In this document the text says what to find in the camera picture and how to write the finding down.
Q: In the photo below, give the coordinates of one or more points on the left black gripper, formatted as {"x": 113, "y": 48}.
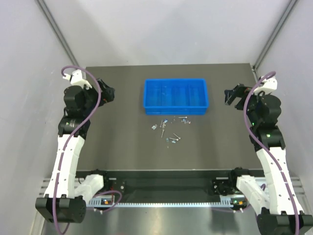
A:
{"x": 101, "y": 90}

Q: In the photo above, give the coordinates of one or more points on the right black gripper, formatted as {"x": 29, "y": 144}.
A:
{"x": 238, "y": 95}

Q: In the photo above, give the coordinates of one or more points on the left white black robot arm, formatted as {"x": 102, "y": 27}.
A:
{"x": 62, "y": 201}

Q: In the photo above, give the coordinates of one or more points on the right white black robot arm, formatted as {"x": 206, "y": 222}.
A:
{"x": 277, "y": 210}

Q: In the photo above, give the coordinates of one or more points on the blue plastic divided bin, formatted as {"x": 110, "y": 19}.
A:
{"x": 176, "y": 96}

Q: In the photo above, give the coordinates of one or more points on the silver t-nut bottom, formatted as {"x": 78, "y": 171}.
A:
{"x": 172, "y": 140}

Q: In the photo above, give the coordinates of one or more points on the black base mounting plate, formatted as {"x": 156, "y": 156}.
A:
{"x": 210, "y": 181}

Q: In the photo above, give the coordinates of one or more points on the grey slotted cable duct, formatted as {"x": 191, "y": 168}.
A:
{"x": 223, "y": 202}

